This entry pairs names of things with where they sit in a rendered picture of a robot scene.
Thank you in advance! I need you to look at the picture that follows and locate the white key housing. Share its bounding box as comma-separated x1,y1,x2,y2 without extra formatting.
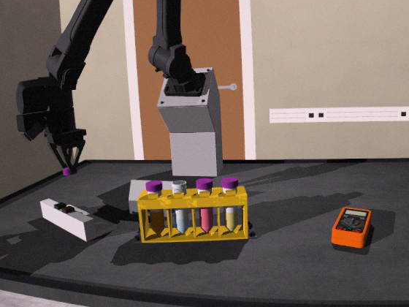
129,180,175,217

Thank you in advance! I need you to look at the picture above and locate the orange digital multimeter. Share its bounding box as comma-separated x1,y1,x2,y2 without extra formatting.
332,208,372,248

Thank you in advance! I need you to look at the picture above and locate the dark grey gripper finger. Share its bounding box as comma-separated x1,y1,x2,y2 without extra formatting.
47,143,72,169
57,140,85,172

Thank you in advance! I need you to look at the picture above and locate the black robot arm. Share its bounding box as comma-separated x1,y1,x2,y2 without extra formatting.
16,0,206,142

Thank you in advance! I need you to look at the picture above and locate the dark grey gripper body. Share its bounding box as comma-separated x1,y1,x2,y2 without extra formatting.
44,107,86,145

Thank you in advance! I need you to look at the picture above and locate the dark grey table edge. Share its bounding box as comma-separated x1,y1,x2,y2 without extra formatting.
0,158,409,307

